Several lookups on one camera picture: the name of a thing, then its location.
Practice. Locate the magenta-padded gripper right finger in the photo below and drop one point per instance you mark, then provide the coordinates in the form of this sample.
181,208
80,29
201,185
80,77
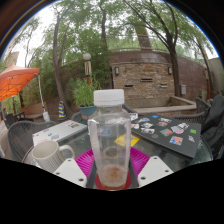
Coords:
151,170

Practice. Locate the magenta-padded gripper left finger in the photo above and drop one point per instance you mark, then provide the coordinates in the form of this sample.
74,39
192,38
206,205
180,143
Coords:
75,171

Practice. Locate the clear plastic bottle white cap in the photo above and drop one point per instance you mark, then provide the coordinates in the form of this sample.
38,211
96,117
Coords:
111,133

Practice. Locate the white ribbed mug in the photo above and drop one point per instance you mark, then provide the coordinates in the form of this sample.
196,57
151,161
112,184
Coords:
50,155

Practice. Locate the black laptop with stickers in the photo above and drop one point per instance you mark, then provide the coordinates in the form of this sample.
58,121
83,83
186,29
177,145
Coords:
166,140

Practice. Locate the yellow card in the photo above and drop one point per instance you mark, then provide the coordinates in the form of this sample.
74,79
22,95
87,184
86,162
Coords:
135,140

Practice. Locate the silver laptop with stickers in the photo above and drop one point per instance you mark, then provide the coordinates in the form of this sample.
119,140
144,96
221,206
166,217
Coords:
61,131

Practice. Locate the blue yellow striped bollard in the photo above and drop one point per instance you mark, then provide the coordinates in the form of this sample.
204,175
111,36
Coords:
62,110

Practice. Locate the green plant in blue pot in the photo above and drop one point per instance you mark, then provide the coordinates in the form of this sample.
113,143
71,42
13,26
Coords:
85,96

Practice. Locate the black jacket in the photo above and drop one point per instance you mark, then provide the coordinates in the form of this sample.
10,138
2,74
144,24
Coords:
215,126

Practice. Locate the group of dark patio chairs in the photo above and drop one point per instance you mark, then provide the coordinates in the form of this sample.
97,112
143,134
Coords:
13,119

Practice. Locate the orange canopy tent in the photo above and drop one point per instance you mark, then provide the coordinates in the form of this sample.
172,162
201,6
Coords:
16,81

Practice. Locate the grey wall box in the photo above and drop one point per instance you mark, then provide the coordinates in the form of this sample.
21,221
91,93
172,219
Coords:
183,89

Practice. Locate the wall lamp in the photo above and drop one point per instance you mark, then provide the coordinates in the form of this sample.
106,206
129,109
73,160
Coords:
116,70
170,70

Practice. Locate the wooden lamp post white globe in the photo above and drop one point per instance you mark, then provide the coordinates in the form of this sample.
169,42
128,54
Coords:
87,68

